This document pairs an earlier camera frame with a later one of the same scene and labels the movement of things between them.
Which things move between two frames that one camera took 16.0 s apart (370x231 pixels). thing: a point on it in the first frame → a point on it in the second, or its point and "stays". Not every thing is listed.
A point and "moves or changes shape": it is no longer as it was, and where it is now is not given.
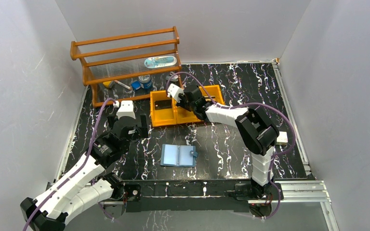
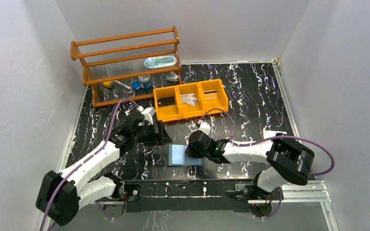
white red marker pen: (123, 84) stays
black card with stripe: (163, 104) moves or changes shape
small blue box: (136, 85) stays
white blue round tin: (145, 81) stays
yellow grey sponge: (109, 84) stays
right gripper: (182, 102) → (191, 150)
